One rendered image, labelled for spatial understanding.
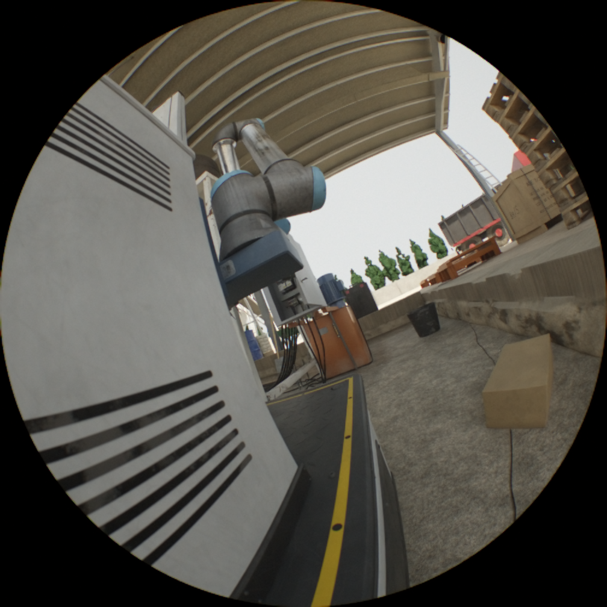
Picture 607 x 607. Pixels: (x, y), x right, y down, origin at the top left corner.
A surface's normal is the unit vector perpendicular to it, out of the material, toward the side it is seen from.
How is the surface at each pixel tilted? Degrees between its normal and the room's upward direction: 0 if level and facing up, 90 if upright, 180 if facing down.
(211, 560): 90
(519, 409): 90
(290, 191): 125
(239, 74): 172
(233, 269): 90
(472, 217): 90
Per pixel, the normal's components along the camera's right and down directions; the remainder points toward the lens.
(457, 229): -0.77, 0.22
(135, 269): 0.90, -0.40
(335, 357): -0.30, -0.03
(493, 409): -0.86, 0.29
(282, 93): 0.32, 0.90
